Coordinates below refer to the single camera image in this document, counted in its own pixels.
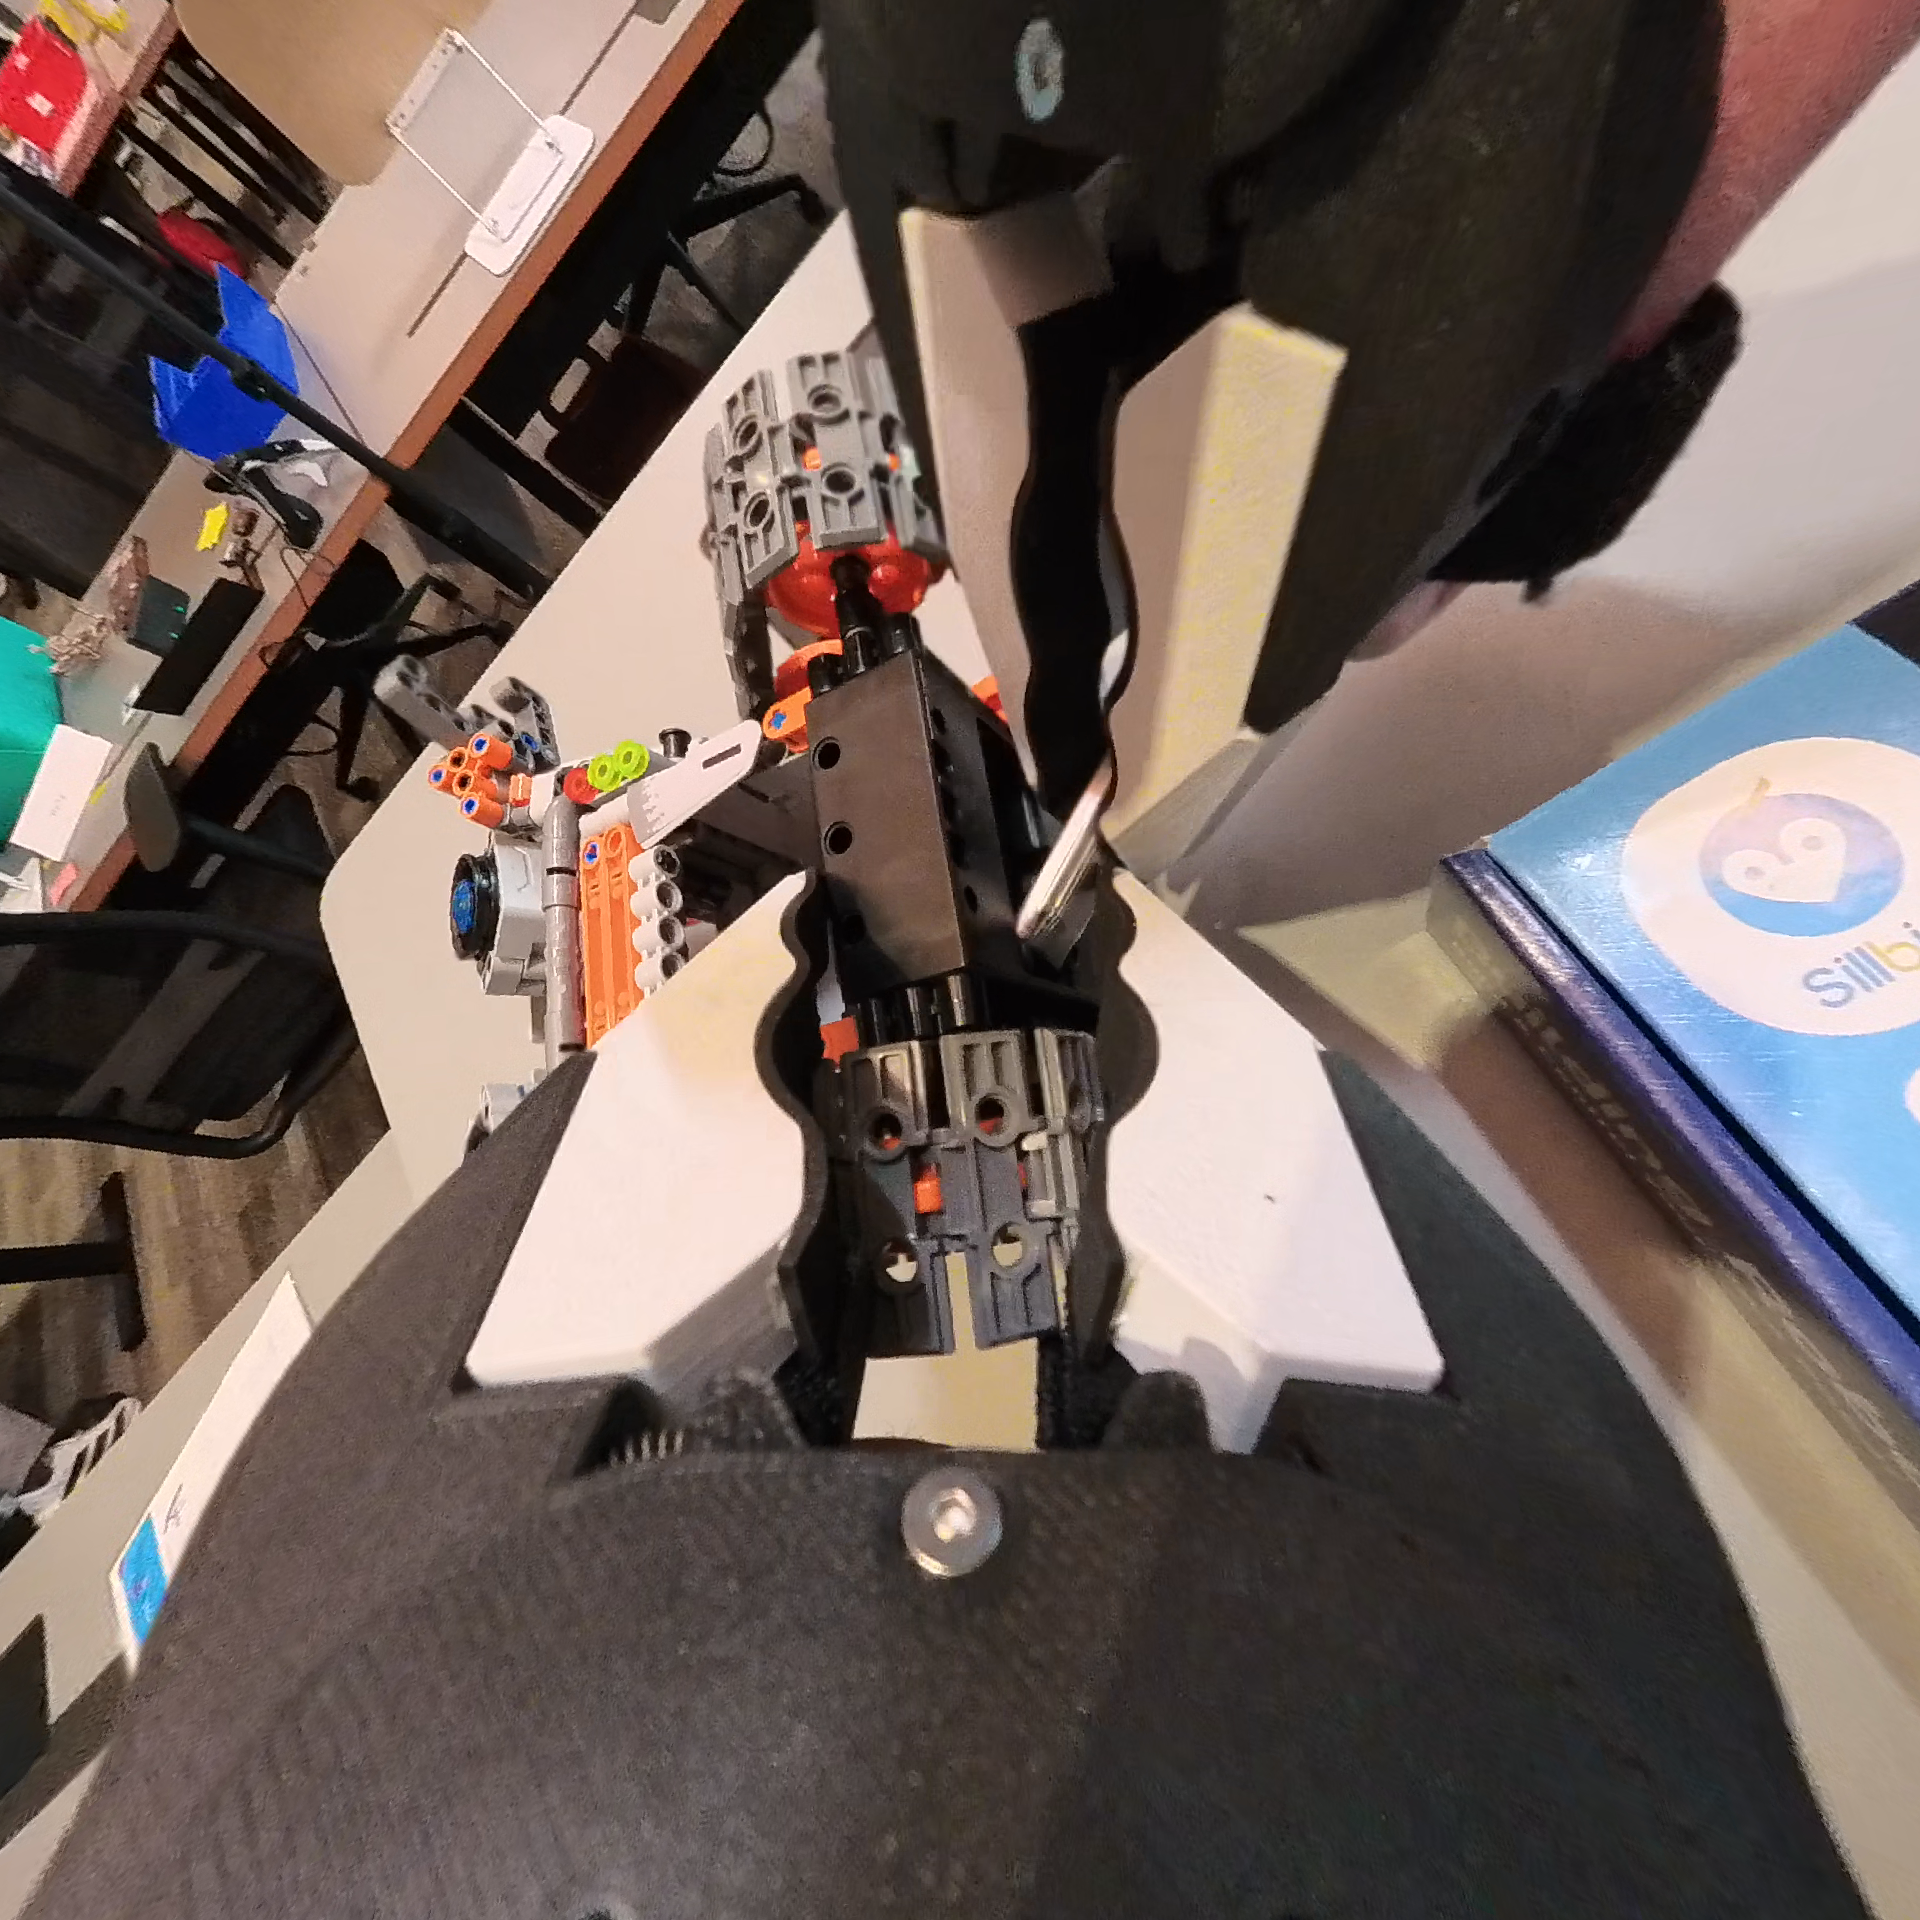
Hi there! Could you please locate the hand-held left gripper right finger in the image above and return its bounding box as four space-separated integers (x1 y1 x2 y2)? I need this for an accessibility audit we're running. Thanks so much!
1096 870 1450 1451

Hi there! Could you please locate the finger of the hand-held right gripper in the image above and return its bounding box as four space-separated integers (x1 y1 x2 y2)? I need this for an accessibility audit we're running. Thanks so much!
893 154 1130 818
1101 298 1353 879

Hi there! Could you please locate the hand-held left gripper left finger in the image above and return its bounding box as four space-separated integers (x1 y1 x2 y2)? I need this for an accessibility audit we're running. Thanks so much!
465 870 834 1419

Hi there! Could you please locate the small battery with red wires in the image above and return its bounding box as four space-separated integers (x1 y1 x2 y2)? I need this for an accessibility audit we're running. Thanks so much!
1015 757 1125 970

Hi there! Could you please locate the orange grey tracked brick robot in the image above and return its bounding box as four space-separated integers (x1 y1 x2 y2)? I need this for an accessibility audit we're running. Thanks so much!
428 322 1151 1360

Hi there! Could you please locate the brown edged work desk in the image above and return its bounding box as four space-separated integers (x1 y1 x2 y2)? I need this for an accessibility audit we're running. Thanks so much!
60 0 746 910

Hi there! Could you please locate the black desk device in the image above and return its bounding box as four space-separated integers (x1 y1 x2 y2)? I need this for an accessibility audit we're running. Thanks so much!
129 573 273 723

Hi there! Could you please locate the person's right hand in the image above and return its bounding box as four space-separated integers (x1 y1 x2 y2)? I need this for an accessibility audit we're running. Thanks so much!
1616 0 1920 360

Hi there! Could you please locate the blue header leaflet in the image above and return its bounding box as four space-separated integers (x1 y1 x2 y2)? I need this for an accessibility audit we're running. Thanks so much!
112 1275 317 1653

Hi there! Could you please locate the clear acrylic stand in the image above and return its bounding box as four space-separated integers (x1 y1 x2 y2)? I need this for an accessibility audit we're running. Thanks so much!
384 27 596 279

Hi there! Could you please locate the black mesh office chair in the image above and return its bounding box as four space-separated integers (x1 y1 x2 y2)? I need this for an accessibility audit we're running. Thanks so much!
0 743 361 1163

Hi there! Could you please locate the blue robot kit box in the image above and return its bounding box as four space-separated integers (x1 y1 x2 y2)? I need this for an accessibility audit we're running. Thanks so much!
1425 576 1920 1432

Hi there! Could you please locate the black pole lamp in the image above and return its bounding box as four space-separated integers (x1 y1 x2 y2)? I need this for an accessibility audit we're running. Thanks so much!
0 163 561 600

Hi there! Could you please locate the blue plastic bin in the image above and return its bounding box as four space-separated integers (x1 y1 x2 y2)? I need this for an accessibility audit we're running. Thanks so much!
146 263 303 455

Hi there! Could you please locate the teal bin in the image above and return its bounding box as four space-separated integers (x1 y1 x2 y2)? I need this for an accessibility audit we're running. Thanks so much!
0 622 91 811

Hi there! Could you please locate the red box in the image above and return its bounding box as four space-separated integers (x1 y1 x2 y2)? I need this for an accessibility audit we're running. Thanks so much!
0 12 106 147

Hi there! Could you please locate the dark desk cable flap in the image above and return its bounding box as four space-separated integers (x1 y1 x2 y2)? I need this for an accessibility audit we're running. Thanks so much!
0 1623 56 1800

